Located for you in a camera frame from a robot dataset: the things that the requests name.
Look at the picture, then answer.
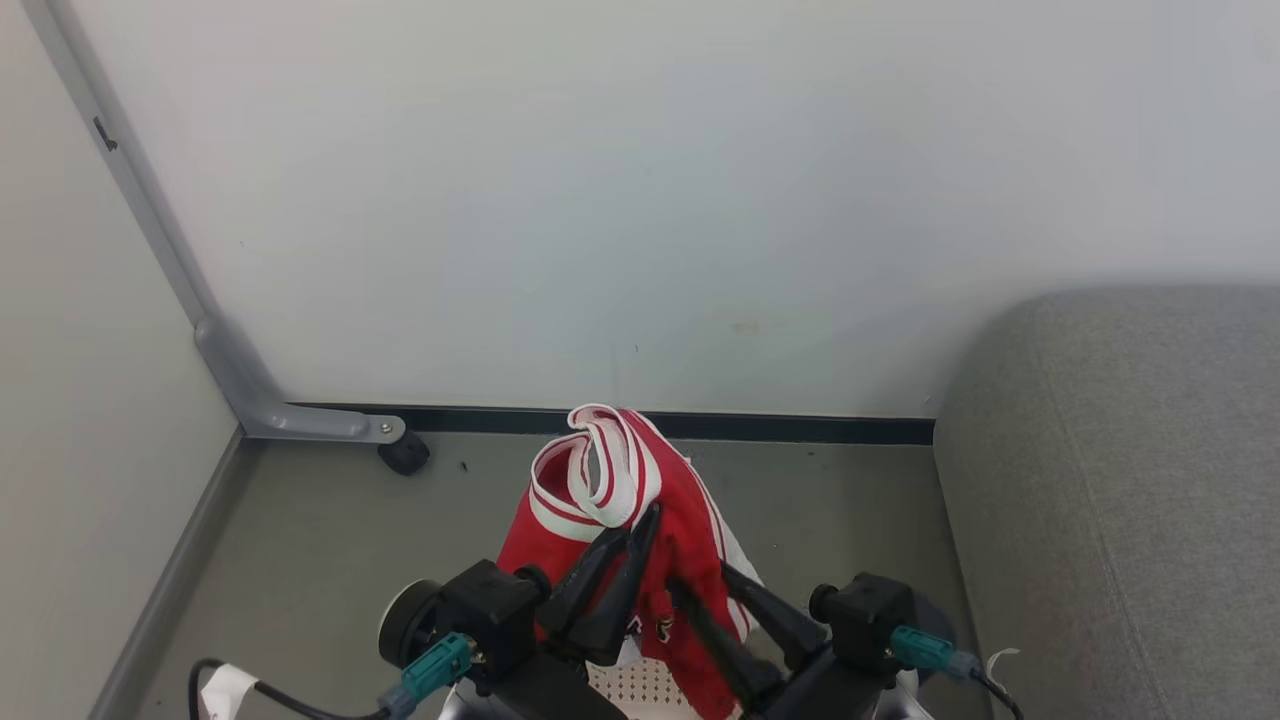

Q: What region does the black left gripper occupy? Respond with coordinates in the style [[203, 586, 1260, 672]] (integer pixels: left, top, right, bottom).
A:
[[378, 502, 663, 696]]

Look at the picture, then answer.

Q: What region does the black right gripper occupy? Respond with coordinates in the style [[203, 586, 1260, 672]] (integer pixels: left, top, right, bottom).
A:
[[666, 563, 961, 708]]

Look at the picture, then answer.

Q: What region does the red white basketball jersey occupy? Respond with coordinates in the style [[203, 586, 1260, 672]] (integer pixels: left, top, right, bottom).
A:
[[496, 403, 766, 720]]

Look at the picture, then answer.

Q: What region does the black baseboard strip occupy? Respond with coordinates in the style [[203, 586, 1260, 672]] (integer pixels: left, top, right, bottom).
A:
[[285, 402, 935, 446]]

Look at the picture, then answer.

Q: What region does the black caster wheel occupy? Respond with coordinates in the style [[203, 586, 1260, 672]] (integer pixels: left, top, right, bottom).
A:
[[377, 431, 432, 477]]

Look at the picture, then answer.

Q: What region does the grey fabric sofa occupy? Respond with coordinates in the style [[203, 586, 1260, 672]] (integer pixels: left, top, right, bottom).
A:
[[932, 286, 1280, 720]]

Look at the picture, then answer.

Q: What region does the grey floor skirting strip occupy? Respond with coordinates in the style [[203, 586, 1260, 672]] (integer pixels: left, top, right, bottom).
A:
[[88, 428, 263, 720]]

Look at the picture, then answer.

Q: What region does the black cable teal connector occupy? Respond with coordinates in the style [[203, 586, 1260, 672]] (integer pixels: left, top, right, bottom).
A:
[[888, 624, 1025, 720], [187, 632, 479, 720]]

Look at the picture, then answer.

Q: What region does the grey metal frame leg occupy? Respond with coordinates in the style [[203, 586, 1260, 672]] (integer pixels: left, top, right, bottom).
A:
[[22, 0, 407, 445]]

